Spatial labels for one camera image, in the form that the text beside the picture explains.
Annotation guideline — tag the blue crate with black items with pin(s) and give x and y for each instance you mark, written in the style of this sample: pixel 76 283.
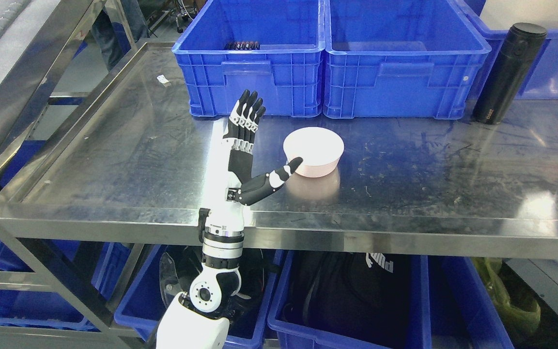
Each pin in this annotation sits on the blue crate with black items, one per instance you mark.
pixel 286 72

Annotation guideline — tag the stainless steel table frame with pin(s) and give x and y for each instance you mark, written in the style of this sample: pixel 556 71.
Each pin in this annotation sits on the stainless steel table frame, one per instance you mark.
pixel 132 165

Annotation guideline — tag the black thermos bottle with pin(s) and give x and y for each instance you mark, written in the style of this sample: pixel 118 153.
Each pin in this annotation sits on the black thermos bottle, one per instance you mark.
pixel 516 56

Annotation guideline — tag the blue bin with black bag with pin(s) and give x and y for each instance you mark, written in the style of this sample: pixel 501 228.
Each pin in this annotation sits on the blue bin with black bag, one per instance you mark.
pixel 293 336

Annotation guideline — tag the blue crate far right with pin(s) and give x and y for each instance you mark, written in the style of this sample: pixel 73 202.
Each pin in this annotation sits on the blue crate far right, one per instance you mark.
pixel 541 81

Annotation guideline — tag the empty blue crate on table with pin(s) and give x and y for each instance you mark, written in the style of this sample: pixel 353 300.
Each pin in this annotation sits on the empty blue crate on table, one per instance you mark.
pixel 399 58

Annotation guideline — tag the small white paper scrap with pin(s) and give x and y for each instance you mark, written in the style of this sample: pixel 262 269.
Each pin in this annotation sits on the small white paper scrap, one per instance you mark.
pixel 163 80

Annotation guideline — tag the black bag with white logo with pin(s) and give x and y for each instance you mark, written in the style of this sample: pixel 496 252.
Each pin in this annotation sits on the black bag with white logo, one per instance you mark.
pixel 364 296

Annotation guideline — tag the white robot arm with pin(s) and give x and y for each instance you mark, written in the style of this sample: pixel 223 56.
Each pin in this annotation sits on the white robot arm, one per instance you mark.
pixel 192 320

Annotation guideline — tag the blue bin with black helmet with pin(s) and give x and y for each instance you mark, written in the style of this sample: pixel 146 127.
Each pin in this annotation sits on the blue bin with black helmet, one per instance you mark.
pixel 143 305

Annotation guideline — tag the green plastic bag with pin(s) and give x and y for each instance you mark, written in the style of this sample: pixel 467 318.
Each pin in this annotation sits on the green plastic bag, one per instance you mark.
pixel 514 302

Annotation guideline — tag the pink plastic bowl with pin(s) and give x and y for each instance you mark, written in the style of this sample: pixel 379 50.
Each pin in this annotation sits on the pink plastic bowl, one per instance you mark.
pixel 320 149

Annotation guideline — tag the black markers row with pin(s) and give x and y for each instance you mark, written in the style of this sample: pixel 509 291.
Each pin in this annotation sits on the black markers row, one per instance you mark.
pixel 243 45

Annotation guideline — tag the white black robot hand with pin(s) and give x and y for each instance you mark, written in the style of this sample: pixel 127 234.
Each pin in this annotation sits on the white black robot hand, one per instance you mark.
pixel 239 137

